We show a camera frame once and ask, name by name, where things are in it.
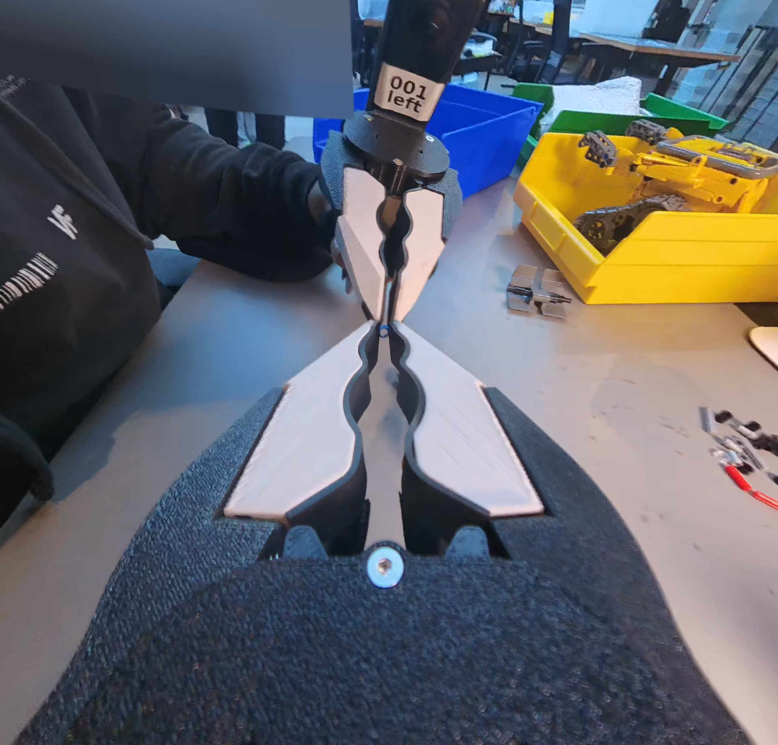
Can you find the pile of small toy pieces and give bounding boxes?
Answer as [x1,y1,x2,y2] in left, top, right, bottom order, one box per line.
[699,406,778,512]

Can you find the person's left hand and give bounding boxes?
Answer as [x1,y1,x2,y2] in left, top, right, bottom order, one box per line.
[307,178,357,297]

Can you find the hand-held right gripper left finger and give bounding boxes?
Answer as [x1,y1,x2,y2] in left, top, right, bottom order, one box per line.
[224,321,379,521]

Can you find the grey desk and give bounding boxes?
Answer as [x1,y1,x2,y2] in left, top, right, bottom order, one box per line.
[0,167,778,745]

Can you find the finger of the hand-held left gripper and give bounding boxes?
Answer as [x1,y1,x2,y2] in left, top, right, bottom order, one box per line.
[391,188,449,324]
[334,167,394,323]

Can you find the person in black hoodie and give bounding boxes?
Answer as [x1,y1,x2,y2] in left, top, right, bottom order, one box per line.
[0,76,201,527]

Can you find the yellow toy robot vehicle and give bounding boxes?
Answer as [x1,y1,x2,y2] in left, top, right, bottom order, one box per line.
[574,119,778,256]

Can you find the wooden table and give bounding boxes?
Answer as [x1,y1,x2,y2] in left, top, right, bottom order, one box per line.
[577,30,739,95]

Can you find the yellow plastic bin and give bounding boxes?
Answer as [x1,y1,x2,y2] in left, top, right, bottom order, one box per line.
[513,131,778,305]

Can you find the green plastic bin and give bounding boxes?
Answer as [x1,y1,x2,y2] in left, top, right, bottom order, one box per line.
[513,82,730,168]

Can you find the grey toy plate assembly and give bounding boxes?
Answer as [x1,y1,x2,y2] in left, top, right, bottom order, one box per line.
[506,265,572,320]

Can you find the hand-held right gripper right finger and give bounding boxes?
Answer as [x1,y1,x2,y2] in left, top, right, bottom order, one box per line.
[389,321,546,519]

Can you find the white wooden book stand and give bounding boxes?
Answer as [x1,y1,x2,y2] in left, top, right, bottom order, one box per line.
[748,325,778,369]

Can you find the blue plastic bin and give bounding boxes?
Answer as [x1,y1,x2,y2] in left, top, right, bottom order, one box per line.
[313,84,543,199]

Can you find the black office chair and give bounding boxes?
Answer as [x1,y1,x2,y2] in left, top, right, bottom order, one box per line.
[535,0,578,83]

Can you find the person's left forearm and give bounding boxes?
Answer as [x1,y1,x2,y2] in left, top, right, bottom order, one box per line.
[143,103,335,284]

